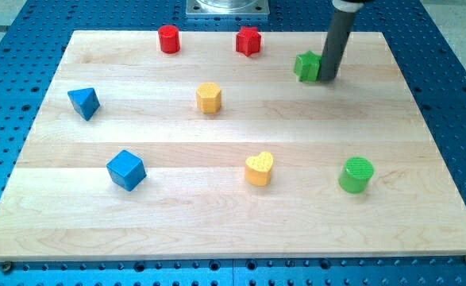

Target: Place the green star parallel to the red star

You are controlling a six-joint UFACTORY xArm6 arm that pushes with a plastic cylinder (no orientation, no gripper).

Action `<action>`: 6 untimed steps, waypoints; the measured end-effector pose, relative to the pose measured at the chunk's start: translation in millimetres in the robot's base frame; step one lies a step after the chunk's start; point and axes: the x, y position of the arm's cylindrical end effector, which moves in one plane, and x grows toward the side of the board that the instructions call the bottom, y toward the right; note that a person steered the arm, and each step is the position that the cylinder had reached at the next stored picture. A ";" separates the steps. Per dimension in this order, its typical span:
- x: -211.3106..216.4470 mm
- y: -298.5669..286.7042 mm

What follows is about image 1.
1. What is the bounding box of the green star block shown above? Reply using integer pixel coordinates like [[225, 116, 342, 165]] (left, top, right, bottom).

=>
[[294, 51, 321, 82]]

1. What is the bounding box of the red star block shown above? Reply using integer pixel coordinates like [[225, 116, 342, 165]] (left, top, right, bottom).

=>
[[236, 26, 261, 57]]

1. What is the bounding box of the yellow heart block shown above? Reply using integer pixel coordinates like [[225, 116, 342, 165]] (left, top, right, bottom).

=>
[[245, 151, 274, 187]]

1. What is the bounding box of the yellow hexagon block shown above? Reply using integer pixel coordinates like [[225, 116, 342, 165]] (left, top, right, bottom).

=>
[[196, 83, 221, 114]]

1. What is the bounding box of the light wooden board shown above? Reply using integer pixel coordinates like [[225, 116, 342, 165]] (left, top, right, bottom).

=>
[[0, 30, 466, 261]]

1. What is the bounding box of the blue cube block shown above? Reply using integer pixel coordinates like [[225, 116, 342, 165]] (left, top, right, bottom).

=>
[[106, 150, 146, 191]]

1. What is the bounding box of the red cylinder block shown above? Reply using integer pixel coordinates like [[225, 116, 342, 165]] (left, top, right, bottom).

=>
[[158, 25, 180, 54]]

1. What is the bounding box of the green cylinder block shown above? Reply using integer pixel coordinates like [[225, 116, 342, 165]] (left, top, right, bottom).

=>
[[338, 157, 374, 194]]

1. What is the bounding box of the blue triangle block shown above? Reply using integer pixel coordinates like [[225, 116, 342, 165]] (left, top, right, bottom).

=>
[[67, 87, 100, 121]]

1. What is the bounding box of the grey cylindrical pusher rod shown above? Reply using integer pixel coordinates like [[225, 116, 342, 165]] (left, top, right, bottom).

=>
[[318, 0, 364, 82]]

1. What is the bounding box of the blue perforated metal table plate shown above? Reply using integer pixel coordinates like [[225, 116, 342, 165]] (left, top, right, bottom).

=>
[[0, 1, 466, 285]]

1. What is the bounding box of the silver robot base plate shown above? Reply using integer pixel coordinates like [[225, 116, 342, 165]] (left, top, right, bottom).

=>
[[186, 0, 270, 16]]

